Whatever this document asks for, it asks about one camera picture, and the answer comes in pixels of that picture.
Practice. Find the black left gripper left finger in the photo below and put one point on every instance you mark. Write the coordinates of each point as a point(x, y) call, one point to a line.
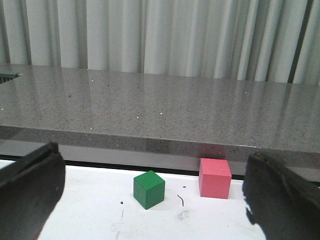
point(30, 189)

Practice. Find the pink cube block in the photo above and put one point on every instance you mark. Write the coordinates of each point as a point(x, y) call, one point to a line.
point(214, 178)

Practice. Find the grey pleated curtain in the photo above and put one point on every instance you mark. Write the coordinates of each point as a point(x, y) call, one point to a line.
point(255, 40)

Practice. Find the green cube block left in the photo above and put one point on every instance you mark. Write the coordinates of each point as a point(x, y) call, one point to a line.
point(149, 189)

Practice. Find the grey stone counter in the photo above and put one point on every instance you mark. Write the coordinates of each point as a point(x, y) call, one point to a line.
point(159, 121)

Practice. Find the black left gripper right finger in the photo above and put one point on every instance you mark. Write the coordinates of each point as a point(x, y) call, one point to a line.
point(285, 205)

